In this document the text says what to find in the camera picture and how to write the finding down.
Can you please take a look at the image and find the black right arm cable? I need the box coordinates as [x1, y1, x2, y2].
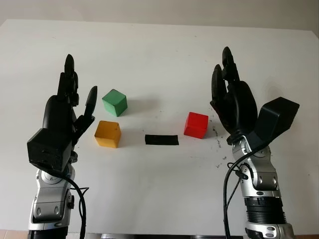
[222, 139, 271, 239]

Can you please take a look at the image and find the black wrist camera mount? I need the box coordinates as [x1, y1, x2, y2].
[26, 127, 73, 173]
[248, 96, 301, 150]

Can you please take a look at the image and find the black tape strip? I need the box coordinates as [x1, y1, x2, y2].
[144, 134, 179, 146]

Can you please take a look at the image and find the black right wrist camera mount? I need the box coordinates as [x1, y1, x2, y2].
[248, 96, 301, 150]

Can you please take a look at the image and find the red wooden block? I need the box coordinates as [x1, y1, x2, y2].
[183, 112, 209, 139]

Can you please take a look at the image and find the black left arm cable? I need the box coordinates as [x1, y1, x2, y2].
[49, 171, 90, 239]

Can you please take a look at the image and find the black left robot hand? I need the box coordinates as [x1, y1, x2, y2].
[42, 54, 98, 151]

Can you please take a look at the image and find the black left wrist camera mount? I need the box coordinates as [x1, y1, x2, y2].
[26, 127, 73, 173]

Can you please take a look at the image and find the green wooden block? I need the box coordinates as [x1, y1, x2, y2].
[102, 89, 128, 118]

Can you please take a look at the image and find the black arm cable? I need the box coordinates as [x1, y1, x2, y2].
[49, 171, 90, 239]
[222, 139, 271, 239]

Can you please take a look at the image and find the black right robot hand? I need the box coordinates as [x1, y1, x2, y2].
[209, 46, 259, 145]

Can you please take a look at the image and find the yellow wooden block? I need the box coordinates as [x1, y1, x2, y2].
[94, 120, 122, 149]

